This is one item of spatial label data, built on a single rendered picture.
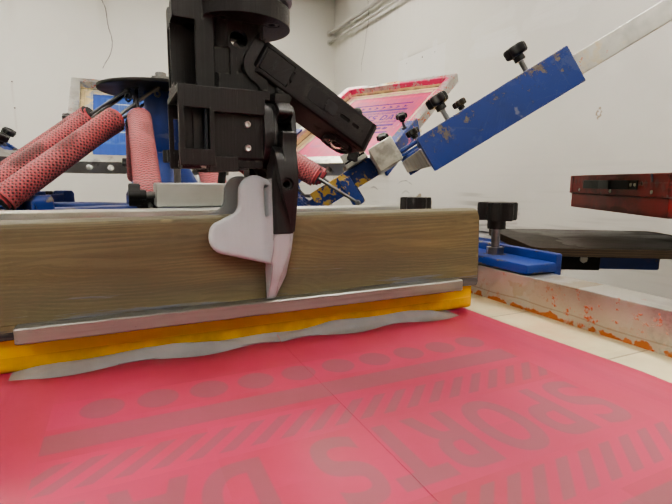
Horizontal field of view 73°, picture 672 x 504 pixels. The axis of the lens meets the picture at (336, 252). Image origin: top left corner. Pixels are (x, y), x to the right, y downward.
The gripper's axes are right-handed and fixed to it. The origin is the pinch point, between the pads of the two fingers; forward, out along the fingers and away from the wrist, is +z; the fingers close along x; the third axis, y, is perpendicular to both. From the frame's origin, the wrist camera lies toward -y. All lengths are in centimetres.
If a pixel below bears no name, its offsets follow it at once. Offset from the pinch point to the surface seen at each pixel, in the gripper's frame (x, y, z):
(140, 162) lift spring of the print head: -60, 7, -11
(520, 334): 8.5, -19.2, 4.9
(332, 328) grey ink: 1.5, -4.9, 4.7
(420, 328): 3.7, -12.3, 5.0
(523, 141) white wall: -161, -200, -32
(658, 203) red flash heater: -21, -88, -4
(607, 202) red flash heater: -38, -98, -3
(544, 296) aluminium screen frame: 5.4, -25.5, 3.0
